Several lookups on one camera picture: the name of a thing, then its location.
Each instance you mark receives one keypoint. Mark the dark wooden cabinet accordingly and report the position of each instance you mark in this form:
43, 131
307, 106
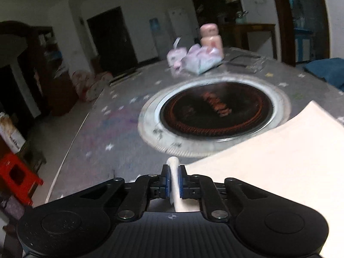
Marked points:
40, 70

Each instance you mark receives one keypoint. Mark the wooden door frame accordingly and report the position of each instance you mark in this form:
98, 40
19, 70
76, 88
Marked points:
282, 18

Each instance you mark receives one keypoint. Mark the small pink tissue packet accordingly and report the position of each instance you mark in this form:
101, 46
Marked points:
176, 56

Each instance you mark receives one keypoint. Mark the blue cabinet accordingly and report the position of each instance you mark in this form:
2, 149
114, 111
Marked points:
305, 44

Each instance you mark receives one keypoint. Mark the water dispenser with blue bottle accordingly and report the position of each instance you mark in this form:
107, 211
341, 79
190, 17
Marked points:
157, 36

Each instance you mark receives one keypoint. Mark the dark bookshelf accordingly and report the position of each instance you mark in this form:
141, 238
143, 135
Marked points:
212, 0

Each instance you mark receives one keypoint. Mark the dark wooden side table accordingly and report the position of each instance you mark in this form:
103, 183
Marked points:
250, 31

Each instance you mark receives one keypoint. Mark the round built-in hotplate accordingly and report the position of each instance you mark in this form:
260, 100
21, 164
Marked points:
215, 113

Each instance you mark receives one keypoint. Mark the white refrigerator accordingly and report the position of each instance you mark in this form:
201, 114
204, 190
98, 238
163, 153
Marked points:
181, 25

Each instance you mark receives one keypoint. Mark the green glass jar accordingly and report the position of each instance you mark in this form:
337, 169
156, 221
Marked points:
241, 18

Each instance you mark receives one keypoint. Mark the clear plastic wrapper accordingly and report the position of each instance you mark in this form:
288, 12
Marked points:
246, 62

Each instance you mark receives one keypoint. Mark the grey star-print tablecloth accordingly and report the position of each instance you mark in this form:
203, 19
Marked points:
107, 129

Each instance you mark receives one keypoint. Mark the pink lidded jar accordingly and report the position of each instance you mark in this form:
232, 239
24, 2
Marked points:
211, 41

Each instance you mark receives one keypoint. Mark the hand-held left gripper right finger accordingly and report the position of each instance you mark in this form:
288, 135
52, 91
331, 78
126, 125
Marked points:
181, 181

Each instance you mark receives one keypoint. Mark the floral rolled quilt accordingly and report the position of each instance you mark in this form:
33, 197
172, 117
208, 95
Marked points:
79, 84
99, 84

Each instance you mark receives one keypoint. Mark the white cardboard box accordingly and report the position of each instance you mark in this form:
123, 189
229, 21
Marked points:
9, 133

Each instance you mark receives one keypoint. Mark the cream cloth garment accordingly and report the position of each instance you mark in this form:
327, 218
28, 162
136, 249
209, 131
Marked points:
268, 172

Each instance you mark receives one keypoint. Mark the red plastic stool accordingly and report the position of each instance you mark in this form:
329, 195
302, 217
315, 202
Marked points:
16, 176

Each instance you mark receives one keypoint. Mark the dark door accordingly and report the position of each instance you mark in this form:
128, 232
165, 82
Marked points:
111, 40

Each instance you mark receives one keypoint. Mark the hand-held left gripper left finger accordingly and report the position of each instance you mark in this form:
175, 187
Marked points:
167, 181

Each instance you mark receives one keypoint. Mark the pastel tissue packet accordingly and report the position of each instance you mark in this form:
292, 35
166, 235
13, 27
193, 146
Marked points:
201, 60

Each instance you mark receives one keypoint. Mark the blue cloth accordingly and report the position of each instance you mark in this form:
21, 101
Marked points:
329, 71

